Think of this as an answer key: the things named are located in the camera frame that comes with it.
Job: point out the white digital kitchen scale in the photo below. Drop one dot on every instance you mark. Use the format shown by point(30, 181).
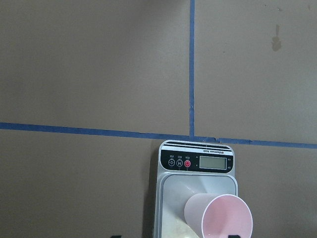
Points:
point(185, 169)

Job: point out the pink plastic cup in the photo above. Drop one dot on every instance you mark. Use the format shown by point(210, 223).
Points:
point(217, 216)

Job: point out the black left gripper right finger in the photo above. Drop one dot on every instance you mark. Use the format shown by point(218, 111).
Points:
point(233, 236)

